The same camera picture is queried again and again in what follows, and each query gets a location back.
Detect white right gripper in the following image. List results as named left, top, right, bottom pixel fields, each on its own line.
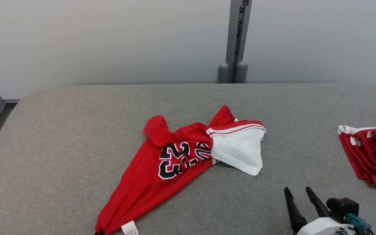
left=284, top=186, right=355, bottom=235

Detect red shorts with white stripes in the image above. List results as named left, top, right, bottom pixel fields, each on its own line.
left=337, top=123, right=376, bottom=188

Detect red basketball jersey with number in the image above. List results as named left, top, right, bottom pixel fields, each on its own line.
left=95, top=104, right=267, bottom=235

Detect teal plug right camera cable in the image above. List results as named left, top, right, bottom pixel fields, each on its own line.
left=342, top=213, right=375, bottom=235

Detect grey partition post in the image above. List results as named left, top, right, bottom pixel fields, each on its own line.
left=218, top=0, right=253, bottom=84

